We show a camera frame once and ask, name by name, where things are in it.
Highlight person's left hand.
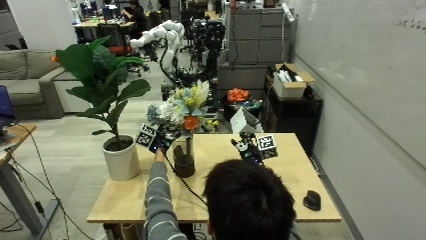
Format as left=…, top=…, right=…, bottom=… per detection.
left=149, top=129, right=182, bottom=155

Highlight person's right hand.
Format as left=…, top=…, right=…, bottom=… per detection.
left=228, top=132, right=264, bottom=165

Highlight mixed flower bouquet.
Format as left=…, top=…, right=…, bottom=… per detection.
left=146, top=79, right=211, bottom=158

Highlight white marker cube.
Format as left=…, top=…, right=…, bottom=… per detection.
left=255, top=133, right=279, bottom=160
left=134, top=123, right=161, bottom=149

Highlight small yellow flowers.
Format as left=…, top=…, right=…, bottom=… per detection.
left=199, top=119, right=222, bottom=133

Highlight dark brown vase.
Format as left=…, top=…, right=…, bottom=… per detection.
left=171, top=136, right=196, bottom=179

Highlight white plant pot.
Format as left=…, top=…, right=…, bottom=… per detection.
left=101, top=134, right=142, bottom=182

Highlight orange flowers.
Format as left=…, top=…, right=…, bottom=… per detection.
left=226, top=87, right=252, bottom=104

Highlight black low cabinet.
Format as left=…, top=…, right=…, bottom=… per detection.
left=259, top=74, right=324, bottom=157

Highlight the person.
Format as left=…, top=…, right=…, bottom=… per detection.
left=202, top=158, right=303, bottom=240

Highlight open cardboard box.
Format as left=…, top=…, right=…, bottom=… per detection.
left=270, top=62, right=316, bottom=100

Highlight black computer mouse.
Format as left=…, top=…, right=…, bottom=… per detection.
left=302, top=189, right=322, bottom=212

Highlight green leafy plant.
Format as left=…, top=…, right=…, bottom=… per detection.
left=54, top=35, right=153, bottom=142

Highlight black robot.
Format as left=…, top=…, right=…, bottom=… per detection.
left=189, top=18, right=227, bottom=114

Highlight grey metal cabinets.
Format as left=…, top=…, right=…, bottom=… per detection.
left=215, top=7, right=296, bottom=91

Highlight black office chair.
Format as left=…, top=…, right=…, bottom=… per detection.
left=95, top=22, right=135, bottom=57

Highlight grey sofa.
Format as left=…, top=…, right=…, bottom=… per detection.
left=0, top=48, right=93, bottom=121

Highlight wooden side desk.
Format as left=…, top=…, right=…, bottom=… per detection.
left=0, top=123, right=61, bottom=236

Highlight wooden office desk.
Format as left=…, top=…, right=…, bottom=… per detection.
left=71, top=17, right=135, bottom=30

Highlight blue laptop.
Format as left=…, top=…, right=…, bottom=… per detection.
left=0, top=85, right=17, bottom=128

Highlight black glove cable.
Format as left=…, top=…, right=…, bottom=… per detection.
left=159, top=150, right=208, bottom=206

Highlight black floor cable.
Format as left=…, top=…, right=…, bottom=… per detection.
left=6, top=123, right=95, bottom=240

